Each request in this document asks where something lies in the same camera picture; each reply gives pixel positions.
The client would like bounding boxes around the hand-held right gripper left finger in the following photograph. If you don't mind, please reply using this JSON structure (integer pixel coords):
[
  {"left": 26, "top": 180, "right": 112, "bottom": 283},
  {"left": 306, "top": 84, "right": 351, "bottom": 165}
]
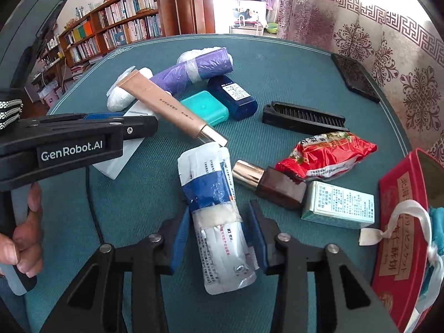
[{"left": 40, "top": 204, "right": 192, "bottom": 333}]

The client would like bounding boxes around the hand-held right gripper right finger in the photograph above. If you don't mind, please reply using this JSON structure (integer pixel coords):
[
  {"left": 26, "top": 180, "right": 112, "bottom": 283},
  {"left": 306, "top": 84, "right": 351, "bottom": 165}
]
[{"left": 246, "top": 199, "right": 399, "bottom": 333}]

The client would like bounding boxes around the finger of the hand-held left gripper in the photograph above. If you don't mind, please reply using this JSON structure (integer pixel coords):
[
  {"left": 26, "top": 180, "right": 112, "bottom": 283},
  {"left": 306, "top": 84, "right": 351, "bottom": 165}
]
[
  {"left": 83, "top": 111, "right": 125, "bottom": 122},
  {"left": 19, "top": 115, "right": 159, "bottom": 143}
]

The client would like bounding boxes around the large white plastic bag bundle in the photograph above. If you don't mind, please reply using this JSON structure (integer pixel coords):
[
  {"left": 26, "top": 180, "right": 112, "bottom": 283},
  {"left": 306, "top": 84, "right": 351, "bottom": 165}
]
[{"left": 106, "top": 65, "right": 153, "bottom": 112}]

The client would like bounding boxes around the gold cosmetic tube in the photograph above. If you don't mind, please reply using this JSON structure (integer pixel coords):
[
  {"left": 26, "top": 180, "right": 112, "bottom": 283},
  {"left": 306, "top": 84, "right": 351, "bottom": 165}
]
[{"left": 116, "top": 69, "right": 229, "bottom": 148}]

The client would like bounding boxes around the white remote control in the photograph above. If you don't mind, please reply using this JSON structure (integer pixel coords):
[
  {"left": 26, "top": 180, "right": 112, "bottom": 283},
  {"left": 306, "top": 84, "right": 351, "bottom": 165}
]
[{"left": 92, "top": 92, "right": 174, "bottom": 180}]

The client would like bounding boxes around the blue white medicine pouch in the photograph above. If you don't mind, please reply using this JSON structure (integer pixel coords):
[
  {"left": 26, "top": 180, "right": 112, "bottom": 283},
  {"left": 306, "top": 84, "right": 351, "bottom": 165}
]
[{"left": 177, "top": 142, "right": 260, "bottom": 295}]

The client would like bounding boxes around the purple garbage bag roll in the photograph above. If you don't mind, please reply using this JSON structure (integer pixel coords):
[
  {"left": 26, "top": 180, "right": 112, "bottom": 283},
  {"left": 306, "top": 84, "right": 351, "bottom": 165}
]
[{"left": 150, "top": 49, "right": 234, "bottom": 94}]

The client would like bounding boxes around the small teal white box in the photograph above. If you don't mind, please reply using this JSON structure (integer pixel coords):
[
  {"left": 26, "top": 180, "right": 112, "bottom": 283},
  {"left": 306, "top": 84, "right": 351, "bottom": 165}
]
[{"left": 301, "top": 180, "right": 376, "bottom": 230}]

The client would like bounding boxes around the red snack packet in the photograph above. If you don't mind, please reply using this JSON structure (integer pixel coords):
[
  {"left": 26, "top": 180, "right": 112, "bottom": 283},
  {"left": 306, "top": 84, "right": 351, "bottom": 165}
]
[{"left": 275, "top": 131, "right": 377, "bottom": 181}]

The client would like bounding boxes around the red tin box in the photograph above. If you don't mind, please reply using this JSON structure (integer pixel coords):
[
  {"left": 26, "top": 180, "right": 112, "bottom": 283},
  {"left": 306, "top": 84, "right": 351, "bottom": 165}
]
[{"left": 370, "top": 148, "right": 444, "bottom": 333}]

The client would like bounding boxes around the teal towel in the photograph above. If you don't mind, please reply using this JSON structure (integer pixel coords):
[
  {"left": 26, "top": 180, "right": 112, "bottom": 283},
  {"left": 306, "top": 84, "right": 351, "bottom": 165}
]
[{"left": 421, "top": 206, "right": 444, "bottom": 295}]

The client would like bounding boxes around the green felt desktop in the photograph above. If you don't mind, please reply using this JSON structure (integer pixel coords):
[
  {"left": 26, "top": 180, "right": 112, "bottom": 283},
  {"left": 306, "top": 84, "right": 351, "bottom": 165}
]
[{"left": 0, "top": 34, "right": 417, "bottom": 333}]

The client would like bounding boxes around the person's left hand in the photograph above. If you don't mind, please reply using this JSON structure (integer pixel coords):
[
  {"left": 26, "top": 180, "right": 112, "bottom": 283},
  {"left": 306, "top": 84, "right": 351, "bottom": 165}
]
[{"left": 0, "top": 182, "right": 44, "bottom": 279}]

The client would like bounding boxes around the brown perfume bottle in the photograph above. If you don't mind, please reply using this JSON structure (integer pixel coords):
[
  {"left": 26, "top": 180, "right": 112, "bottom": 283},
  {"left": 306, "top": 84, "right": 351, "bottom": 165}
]
[{"left": 232, "top": 160, "right": 307, "bottom": 210}]

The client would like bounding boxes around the plastic storage bin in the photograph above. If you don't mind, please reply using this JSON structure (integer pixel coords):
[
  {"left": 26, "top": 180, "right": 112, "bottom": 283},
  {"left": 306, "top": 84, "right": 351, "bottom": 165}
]
[{"left": 38, "top": 80, "right": 61, "bottom": 108}]

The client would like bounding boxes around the teal plastic case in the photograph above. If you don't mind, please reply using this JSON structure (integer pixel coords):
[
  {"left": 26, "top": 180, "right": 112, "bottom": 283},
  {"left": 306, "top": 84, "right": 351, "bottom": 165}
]
[{"left": 180, "top": 91, "right": 229, "bottom": 127}]

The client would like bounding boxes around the dark blue bottle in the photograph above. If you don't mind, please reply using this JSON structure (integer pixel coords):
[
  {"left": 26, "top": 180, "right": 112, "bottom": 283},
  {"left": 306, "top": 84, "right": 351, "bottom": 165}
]
[{"left": 207, "top": 74, "right": 258, "bottom": 121}]

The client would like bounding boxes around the wooden bookshelf with books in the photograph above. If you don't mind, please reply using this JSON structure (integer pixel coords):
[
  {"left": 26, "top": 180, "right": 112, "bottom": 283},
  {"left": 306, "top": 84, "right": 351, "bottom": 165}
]
[{"left": 57, "top": 0, "right": 181, "bottom": 77}]

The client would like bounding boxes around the black folding comb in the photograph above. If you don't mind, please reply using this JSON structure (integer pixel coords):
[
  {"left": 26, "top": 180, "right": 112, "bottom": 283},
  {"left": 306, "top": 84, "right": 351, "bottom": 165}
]
[{"left": 262, "top": 101, "right": 350, "bottom": 135}]

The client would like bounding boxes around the black wallet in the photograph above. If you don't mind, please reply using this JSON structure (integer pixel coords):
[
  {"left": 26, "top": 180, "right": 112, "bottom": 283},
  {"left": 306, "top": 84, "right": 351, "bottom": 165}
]
[{"left": 330, "top": 53, "right": 381, "bottom": 104}]

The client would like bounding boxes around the patterned beige curtain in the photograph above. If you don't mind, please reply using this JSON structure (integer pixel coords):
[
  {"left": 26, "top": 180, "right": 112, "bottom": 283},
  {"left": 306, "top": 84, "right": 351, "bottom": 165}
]
[{"left": 277, "top": 0, "right": 444, "bottom": 167}]

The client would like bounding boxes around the black cable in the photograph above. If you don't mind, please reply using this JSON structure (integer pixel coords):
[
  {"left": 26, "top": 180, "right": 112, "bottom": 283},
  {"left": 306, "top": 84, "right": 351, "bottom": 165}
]
[{"left": 85, "top": 168, "right": 106, "bottom": 245}]

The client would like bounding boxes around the striped braided strap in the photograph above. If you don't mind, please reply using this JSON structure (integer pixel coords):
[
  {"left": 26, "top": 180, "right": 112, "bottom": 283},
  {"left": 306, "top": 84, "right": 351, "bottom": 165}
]
[{"left": 0, "top": 89, "right": 24, "bottom": 131}]

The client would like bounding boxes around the wooden door frame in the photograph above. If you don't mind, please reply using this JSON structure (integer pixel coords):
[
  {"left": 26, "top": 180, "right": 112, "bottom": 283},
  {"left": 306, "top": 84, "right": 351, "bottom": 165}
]
[{"left": 173, "top": 0, "right": 216, "bottom": 35}]

